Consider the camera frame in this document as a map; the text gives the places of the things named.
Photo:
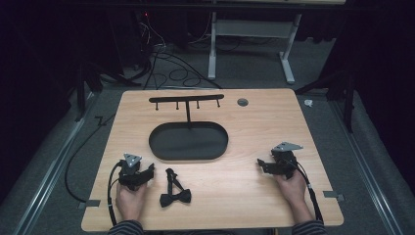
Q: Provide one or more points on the person's left hand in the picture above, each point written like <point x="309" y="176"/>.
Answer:
<point x="129" y="200"/>

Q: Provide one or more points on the grey round table grommet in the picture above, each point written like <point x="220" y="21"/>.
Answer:
<point x="242" y="102"/>

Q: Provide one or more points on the black bow tie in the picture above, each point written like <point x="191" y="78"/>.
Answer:
<point x="174" y="191"/>

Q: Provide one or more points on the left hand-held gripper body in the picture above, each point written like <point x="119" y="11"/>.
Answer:
<point x="130" y="173"/>

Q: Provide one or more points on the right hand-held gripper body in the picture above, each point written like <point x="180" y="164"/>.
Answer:
<point x="284" y="160"/>

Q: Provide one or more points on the person's right hand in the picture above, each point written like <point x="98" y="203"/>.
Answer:
<point x="293" y="189"/>

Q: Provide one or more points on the white metal desk frame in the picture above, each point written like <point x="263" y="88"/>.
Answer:
<point x="251" y="29"/>

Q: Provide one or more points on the black hook rack with tray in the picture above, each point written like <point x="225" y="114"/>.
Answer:
<point x="188" y="137"/>

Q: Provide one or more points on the grey tape strip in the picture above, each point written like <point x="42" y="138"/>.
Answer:
<point x="333" y="195"/>
<point x="88" y="204"/>

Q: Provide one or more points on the black tripod stand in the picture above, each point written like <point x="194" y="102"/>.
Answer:
<point x="342" y="91"/>
<point x="85" y="81"/>

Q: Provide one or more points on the small white crumpled scrap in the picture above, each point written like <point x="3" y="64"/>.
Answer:
<point x="308" y="103"/>

